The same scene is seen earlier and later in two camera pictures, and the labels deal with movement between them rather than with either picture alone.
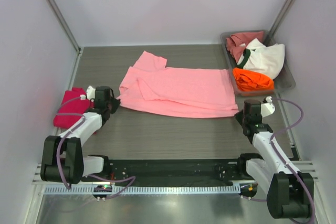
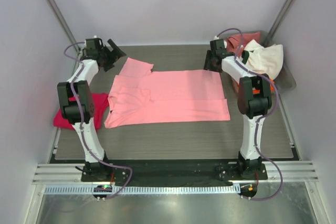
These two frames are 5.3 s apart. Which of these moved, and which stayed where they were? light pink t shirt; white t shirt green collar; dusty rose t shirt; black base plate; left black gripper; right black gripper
Moved: light pink t shirt; left black gripper; right black gripper
Stayed: black base plate; white t shirt green collar; dusty rose t shirt
